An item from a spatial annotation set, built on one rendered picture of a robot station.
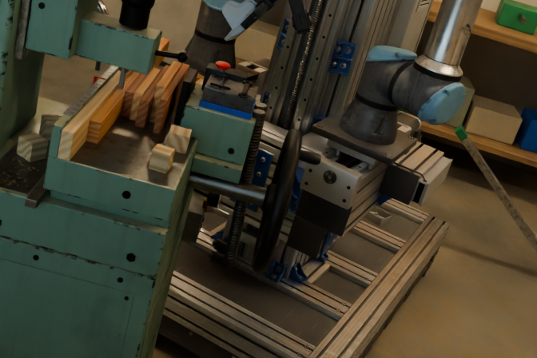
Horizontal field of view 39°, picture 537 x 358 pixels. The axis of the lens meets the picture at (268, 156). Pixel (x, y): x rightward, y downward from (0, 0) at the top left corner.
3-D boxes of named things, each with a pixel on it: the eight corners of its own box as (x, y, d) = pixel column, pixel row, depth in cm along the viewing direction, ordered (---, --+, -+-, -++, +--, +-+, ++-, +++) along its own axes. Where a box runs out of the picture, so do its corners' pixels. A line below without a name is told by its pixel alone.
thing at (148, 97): (143, 128, 140) (149, 101, 138) (134, 125, 140) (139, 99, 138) (169, 89, 162) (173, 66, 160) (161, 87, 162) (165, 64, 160)
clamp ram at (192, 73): (211, 134, 144) (221, 91, 141) (173, 124, 144) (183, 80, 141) (217, 119, 153) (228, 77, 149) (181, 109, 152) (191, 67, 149)
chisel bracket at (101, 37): (145, 83, 137) (155, 38, 134) (70, 62, 137) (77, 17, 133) (154, 72, 144) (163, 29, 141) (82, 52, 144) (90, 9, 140)
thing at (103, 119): (97, 144, 129) (101, 123, 127) (85, 141, 129) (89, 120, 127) (166, 55, 184) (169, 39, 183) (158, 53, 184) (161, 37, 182)
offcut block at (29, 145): (29, 162, 138) (32, 144, 137) (16, 153, 140) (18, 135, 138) (45, 158, 141) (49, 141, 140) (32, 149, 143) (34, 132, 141)
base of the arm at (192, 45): (200, 52, 222) (207, 20, 218) (243, 70, 217) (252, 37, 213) (171, 59, 209) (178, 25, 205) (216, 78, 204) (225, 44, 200)
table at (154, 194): (224, 238, 123) (232, 206, 121) (41, 189, 122) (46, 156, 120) (256, 116, 179) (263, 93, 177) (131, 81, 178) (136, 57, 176)
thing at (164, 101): (159, 134, 140) (166, 101, 137) (152, 132, 140) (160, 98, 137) (183, 93, 162) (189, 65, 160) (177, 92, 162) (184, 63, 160)
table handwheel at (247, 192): (261, 296, 153) (288, 240, 128) (165, 271, 153) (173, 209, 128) (289, 175, 168) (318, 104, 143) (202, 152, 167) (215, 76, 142)
